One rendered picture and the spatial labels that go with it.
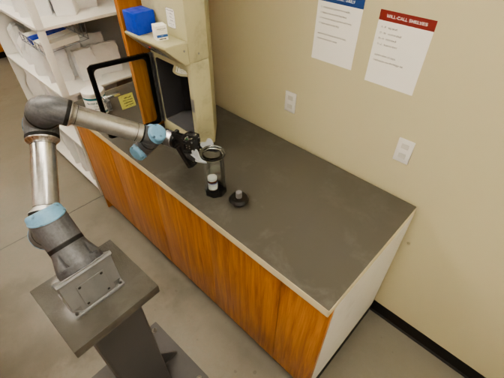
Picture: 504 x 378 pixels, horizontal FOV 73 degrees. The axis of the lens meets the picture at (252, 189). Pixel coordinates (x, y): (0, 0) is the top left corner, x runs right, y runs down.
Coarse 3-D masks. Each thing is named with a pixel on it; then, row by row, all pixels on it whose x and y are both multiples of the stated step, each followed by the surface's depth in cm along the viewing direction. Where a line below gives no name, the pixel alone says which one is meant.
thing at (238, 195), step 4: (236, 192) 150; (240, 192) 150; (232, 196) 153; (236, 196) 151; (240, 196) 151; (244, 196) 153; (248, 196) 154; (232, 200) 151; (236, 200) 151; (240, 200) 151; (244, 200) 151; (248, 200) 153; (232, 204) 151; (236, 204) 150; (240, 204) 150; (244, 204) 151
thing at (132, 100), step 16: (128, 64) 167; (144, 64) 172; (96, 80) 162; (112, 80) 167; (128, 80) 171; (144, 80) 176; (112, 96) 171; (128, 96) 176; (144, 96) 181; (112, 112) 176; (128, 112) 181; (144, 112) 186
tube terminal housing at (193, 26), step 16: (144, 0) 154; (160, 0) 145; (176, 0) 138; (192, 0) 139; (160, 16) 151; (176, 16) 143; (192, 16) 143; (208, 16) 162; (176, 32) 149; (192, 32) 146; (208, 32) 162; (192, 48) 150; (208, 48) 161; (176, 64) 161; (192, 64) 154; (208, 64) 161; (192, 80) 159; (208, 80) 166; (192, 96) 165; (208, 96) 171; (192, 112) 172; (208, 112) 176; (176, 128) 192; (208, 128) 182
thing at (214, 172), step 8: (200, 152) 145; (208, 152) 150; (216, 152) 151; (224, 152) 145; (208, 168) 146; (216, 168) 146; (208, 176) 149; (216, 176) 149; (208, 184) 153; (216, 184) 152; (224, 184) 157; (216, 192) 155
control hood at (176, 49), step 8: (128, 32) 155; (152, 32) 155; (144, 40) 149; (152, 40) 147; (168, 40) 147; (176, 40) 147; (160, 48) 143; (168, 48) 142; (176, 48) 144; (184, 48) 147; (168, 56) 153; (176, 56) 146; (184, 56) 149; (184, 64) 151
